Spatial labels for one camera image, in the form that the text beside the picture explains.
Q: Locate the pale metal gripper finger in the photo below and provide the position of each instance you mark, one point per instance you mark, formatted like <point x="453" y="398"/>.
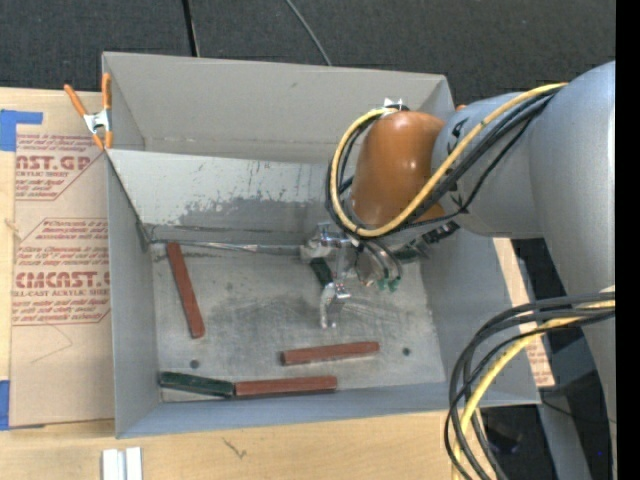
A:
<point x="339" y="304"/>
<point x="326" y="313"/>

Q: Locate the red-brown flat block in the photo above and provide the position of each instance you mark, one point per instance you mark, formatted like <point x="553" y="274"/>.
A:
<point x="330" y="353"/>
<point x="186" y="290"/>
<point x="285" y="386"/>

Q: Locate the grey metal bin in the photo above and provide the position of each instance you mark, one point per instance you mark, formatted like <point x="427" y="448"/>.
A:
<point x="280" y="118"/>

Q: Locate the dark green flat block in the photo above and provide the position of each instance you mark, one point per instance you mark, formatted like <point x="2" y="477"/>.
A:
<point x="197" y="384"/>

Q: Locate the brown cardboard board red print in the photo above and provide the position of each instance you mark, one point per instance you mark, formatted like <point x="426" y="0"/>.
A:
<point x="60" y="358"/>

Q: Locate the black cylinder on white bracket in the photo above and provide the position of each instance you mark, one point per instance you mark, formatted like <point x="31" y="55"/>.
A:
<point x="441" y="233"/>

